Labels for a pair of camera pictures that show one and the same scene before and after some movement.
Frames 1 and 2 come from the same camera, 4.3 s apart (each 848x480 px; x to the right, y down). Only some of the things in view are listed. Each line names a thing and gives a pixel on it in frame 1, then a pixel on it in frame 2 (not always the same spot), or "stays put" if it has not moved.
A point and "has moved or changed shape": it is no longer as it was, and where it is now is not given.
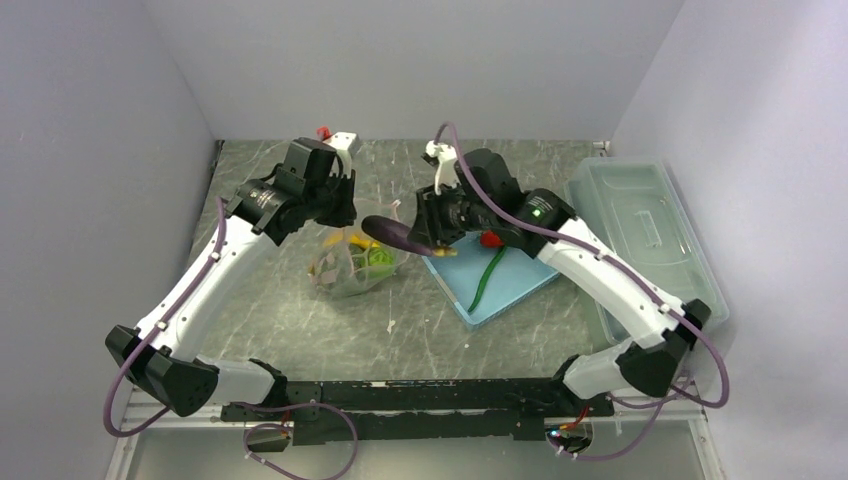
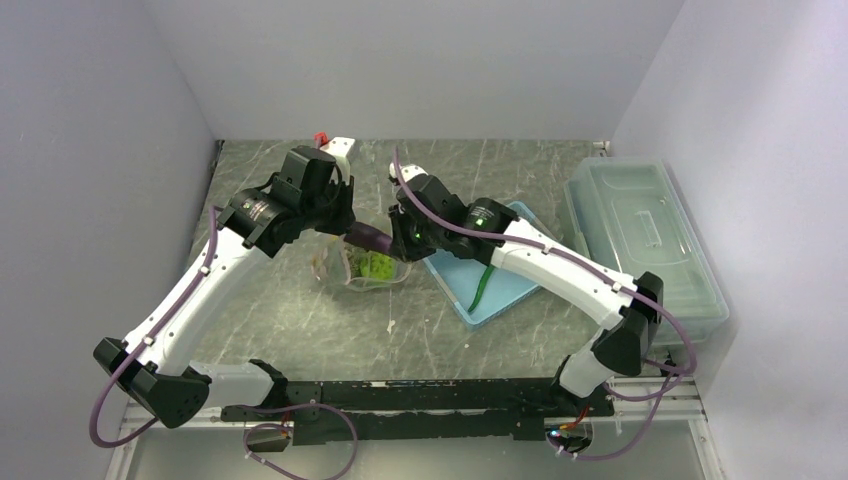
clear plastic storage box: x=635 y=208 stays put
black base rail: x=331 y=412 stays put
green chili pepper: x=499 y=255 stays put
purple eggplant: x=396 y=232 has moved or changed shape
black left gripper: x=347 y=214 stays put
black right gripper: x=428 y=226 -> x=402 y=246
